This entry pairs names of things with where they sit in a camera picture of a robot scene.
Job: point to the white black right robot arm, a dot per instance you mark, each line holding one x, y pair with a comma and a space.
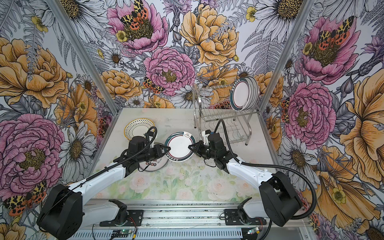
279, 201

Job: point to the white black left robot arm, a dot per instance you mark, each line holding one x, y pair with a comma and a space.
65, 211

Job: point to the right aluminium corner post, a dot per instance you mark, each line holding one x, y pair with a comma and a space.
291, 39

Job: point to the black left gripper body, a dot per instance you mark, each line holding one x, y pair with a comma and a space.
149, 154

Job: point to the left aluminium corner post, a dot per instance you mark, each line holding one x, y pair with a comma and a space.
71, 32

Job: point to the yellow rim dotted plate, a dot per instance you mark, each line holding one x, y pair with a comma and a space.
138, 127

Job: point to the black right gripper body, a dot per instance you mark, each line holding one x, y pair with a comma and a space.
209, 153

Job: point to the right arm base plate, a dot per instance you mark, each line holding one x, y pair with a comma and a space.
234, 217

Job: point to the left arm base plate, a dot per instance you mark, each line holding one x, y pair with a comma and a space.
129, 218

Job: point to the aluminium mounting rail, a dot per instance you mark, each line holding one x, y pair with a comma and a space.
195, 222

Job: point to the white black ring plate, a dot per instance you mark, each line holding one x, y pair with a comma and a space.
256, 91

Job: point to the green rim plate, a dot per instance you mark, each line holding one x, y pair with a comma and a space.
242, 94
154, 165
179, 143

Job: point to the aluminium corner post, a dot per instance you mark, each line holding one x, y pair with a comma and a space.
291, 39
71, 32

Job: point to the chrome wire dish rack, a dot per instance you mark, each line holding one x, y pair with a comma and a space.
237, 122

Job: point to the small green circuit board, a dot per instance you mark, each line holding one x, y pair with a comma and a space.
120, 233

